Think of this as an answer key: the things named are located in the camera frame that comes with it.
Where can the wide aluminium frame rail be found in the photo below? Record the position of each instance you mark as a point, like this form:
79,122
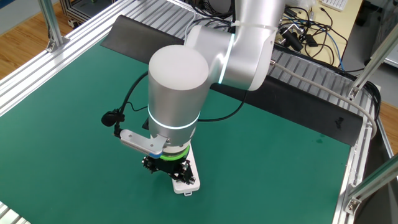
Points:
62,53

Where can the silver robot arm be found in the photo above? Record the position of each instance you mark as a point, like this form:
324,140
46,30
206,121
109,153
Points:
177,93

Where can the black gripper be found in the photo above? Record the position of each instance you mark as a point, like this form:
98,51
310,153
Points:
168,166

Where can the black foam microphone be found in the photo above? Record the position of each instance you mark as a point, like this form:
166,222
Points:
109,119

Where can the short aluminium rail piece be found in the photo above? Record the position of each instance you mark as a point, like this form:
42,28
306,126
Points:
12,214

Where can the beige desk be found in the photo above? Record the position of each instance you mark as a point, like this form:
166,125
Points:
339,25

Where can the green table mat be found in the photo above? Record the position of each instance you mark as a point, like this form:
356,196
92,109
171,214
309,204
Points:
77,180

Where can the black power adapter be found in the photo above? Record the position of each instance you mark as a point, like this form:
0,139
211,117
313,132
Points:
311,40

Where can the black cylindrical device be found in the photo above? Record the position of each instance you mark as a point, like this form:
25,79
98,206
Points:
293,40

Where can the narrow aluminium frame rail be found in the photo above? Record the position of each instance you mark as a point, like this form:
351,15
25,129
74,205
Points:
351,174

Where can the white zip tie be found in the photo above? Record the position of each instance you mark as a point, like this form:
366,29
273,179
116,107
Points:
255,25

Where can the white keyboard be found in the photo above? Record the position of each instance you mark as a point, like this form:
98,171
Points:
334,4

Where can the black table mat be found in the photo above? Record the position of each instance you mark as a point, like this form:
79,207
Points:
295,105

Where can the black and yellow striped frame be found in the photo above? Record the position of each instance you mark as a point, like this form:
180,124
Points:
73,14

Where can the white four-socket power strip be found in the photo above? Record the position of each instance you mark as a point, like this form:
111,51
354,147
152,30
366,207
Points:
186,188

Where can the aluminium frame post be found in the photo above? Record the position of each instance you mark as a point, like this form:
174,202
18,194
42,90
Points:
373,59
49,21
373,183

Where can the ribbed aluminium table deck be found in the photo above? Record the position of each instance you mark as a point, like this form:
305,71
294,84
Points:
311,70

